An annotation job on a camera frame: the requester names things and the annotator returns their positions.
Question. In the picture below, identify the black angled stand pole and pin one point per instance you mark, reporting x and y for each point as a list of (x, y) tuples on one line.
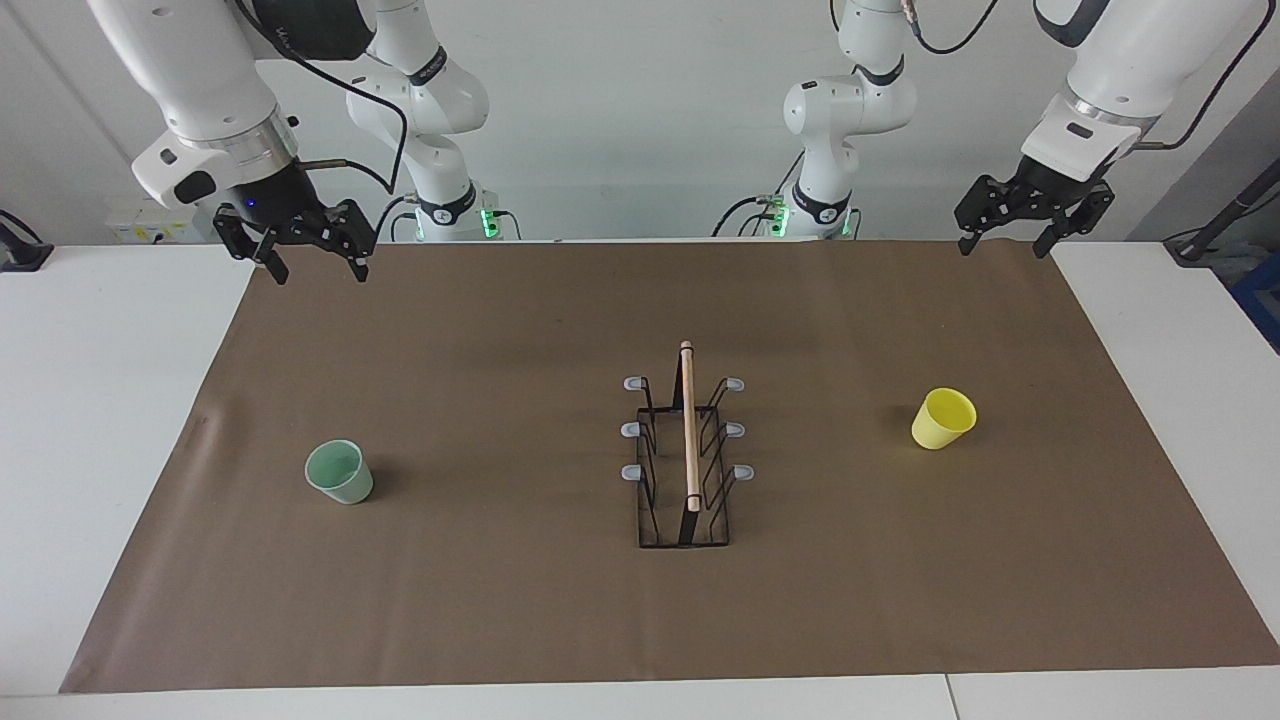
[(1235, 208)]

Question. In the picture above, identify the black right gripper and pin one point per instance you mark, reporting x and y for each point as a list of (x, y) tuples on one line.
[(275, 200)]

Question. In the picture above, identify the blue crate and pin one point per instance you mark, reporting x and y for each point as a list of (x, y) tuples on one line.
[(1262, 300)]

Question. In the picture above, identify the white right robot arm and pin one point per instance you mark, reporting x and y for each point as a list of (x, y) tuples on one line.
[(200, 60)]

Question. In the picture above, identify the brown paper table mat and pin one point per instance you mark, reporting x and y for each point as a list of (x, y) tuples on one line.
[(500, 600)]

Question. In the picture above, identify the pale green plastic cup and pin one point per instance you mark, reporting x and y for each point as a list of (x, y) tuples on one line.
[(345, 485)]

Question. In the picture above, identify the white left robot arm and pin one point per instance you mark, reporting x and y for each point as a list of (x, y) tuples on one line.
[(850, 100)]

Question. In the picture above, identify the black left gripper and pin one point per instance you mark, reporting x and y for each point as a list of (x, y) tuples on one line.
[(1045, 190)]

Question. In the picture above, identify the white wall socket box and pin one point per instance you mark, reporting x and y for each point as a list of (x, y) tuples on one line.
[(140, 232)]

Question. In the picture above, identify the black table clamp mount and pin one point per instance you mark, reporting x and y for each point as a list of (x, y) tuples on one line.
[(20, 255)]

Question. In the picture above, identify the yellow plastic cup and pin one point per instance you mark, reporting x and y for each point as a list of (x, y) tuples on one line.
[(940, 425)]

